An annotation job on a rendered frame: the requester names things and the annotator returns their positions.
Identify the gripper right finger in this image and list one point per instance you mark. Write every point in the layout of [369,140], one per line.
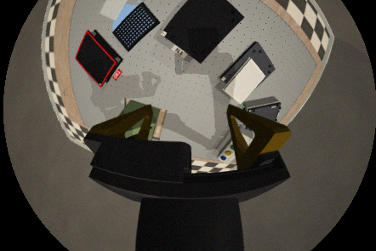
[269,135]

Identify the red label with white text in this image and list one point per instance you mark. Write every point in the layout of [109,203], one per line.
[117,74]

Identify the white button panel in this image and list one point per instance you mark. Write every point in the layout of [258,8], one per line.
[228,153]

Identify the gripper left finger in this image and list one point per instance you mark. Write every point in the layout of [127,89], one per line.
[117,126]

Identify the black well plate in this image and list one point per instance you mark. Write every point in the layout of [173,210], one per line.
[135,26]

